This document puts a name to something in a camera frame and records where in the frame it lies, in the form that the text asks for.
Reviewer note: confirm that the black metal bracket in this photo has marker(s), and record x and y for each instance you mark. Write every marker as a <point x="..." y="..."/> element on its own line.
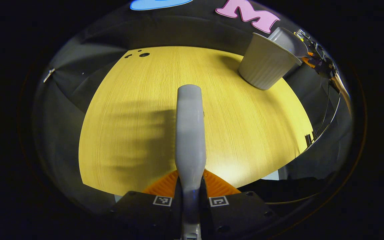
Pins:
<point x="309" y="140"/>

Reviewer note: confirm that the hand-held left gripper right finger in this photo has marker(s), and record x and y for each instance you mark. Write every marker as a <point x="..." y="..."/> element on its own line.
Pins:
<point x="238" y="213"/>

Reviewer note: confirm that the white ribbed garbage bin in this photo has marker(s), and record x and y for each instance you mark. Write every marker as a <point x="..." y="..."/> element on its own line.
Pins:
<point x="262" y="63"/>

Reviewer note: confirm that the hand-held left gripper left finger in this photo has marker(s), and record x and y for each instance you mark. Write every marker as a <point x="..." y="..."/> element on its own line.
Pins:
<point x="145" y="216"/>

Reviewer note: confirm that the white clip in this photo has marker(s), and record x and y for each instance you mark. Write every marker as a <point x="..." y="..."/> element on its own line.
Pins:
<point x="49" y="75"/>

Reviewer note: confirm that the grey dustpan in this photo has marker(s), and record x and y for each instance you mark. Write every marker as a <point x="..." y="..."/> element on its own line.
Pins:
<point x="287" y="40"/>

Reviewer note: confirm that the small grey broom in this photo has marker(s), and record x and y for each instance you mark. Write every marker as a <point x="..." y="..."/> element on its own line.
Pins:
<point x="190" y="133"/>

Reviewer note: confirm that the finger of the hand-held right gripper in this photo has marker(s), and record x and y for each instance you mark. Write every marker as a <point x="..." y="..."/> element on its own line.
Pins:
<point x="307" y="41"/>
<point x="310" y="61"/>

